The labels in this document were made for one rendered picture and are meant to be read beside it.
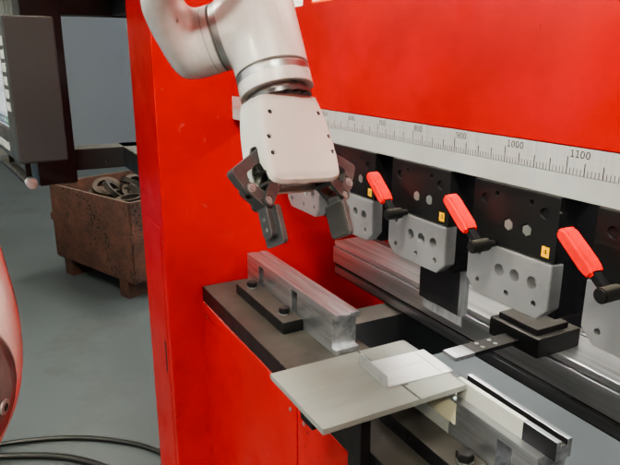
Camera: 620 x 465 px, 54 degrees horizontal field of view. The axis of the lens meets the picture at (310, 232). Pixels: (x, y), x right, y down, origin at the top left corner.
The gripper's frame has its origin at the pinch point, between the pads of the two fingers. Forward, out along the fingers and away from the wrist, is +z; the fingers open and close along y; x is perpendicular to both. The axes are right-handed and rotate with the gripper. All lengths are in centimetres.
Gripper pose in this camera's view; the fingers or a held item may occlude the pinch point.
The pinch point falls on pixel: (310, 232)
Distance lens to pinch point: 66.6
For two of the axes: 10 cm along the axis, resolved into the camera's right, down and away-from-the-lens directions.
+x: 6.0, -2.4, -7.6
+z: 2.3, 9.7, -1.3
